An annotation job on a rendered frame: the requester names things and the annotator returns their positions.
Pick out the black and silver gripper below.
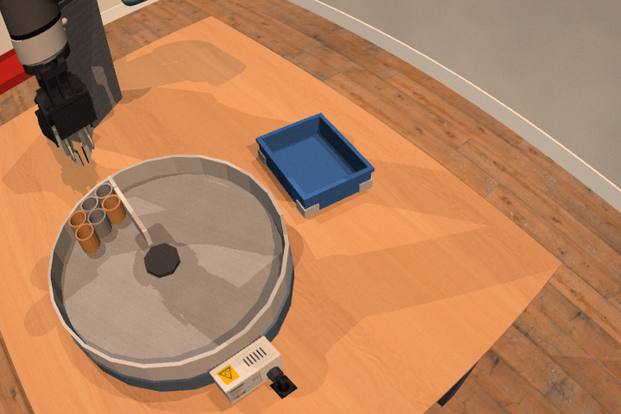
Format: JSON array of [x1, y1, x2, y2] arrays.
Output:
[[22, 42, 97, 166]]

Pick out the grey round turntable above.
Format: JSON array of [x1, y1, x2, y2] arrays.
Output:
[[47, 154, 298, 404]]

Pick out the grey metal sleeve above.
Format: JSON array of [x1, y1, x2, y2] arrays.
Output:
[[80, 196, 102, 216], [95, 183, 115, 208], [87, 208, 112, 238]]

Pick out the bronze bushing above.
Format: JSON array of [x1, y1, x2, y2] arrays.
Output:
[[75, 223, 101, 254], [69, 210, 88, 234], [102, 195, 126, 224]]

